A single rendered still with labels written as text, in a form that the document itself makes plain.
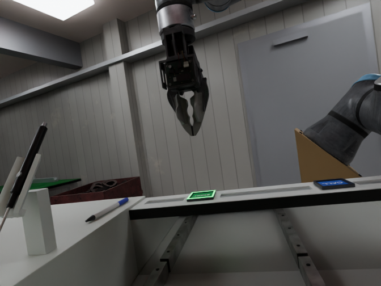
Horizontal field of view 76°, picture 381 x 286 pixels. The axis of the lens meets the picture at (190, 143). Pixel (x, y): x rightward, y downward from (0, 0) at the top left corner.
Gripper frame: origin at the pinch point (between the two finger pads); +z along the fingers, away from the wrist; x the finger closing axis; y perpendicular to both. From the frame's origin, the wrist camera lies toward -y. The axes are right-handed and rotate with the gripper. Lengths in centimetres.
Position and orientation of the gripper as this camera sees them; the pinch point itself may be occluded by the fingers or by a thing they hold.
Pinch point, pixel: (193, 130)
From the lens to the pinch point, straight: 53.2
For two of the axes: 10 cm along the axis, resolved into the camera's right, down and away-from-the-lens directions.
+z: 1.4, 9.9, 0.2
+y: -2.0, 0.5, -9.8
